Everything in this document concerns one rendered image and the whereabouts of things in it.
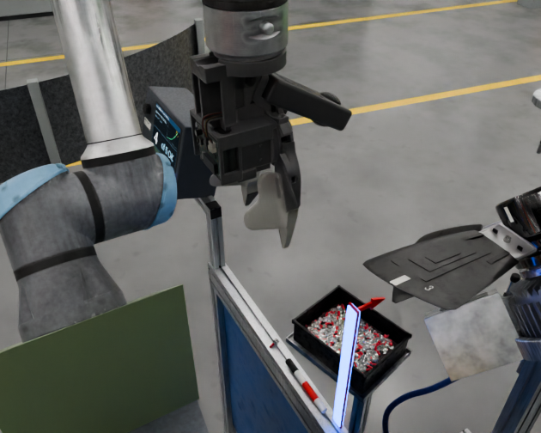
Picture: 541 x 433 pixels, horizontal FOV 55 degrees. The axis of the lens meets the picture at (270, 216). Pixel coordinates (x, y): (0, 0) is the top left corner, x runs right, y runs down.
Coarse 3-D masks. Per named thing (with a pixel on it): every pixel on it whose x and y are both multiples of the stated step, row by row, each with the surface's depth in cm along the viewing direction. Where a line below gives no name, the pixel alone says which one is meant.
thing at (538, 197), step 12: (528, 192) 95; (540, 192) 94; (504, 204) 98; (516, 204) 96; (528, 204) 95; (540, 204) 94; (504, 216) 99; (516, 216) 97; (528, 216) 95; (540, 216) 94; (516, 228) 97; (528, 228) 95; (540, 228) 94; (528, 240) 97; (540, 240) 96; (540, 252) 95; (528, 264) 96; (540, 264) 94
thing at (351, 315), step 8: (352, 312) 82; (352, 320) 82; (344, 328) 86; (352, 328) 83; (344, 336) 86; (352, 336) 84; (344, 344) 87; (344, 352) 88; (344, 360) 89; (344, 368) 90; (344, 376) 91; (344, 384) 92; (344, 392) 94; (336, 400) 98; (336, 408) 99; (336, 416) 100
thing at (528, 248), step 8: (496, 224) 99; (480, 232) 97; (488, 232) 98; (504, 232) 98; (512, 232) 98; (496, 240) 96; (512, 240) 96; (520, 240) 96; (504, 248) 94; (512, 248) 94; (528, 248) 94; (536, 248) 94; (520, 256) 92
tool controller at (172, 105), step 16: (160, 96) 128; (176, 96) 131; (192, 96) 134; (144, 112) 133; (160, 112) 127; (176, 112) 122; (144, 128) 137; (160, 128) 128; (176, 128) 119; (160, 144) 129; (176, 144) 120; (192, 144) 119; (176, 160) 121; (192, 160) 121; (176, 176) 122; (192, 176) 123; (208, 176) 126; (192, 192) 126; (208, 192) 128
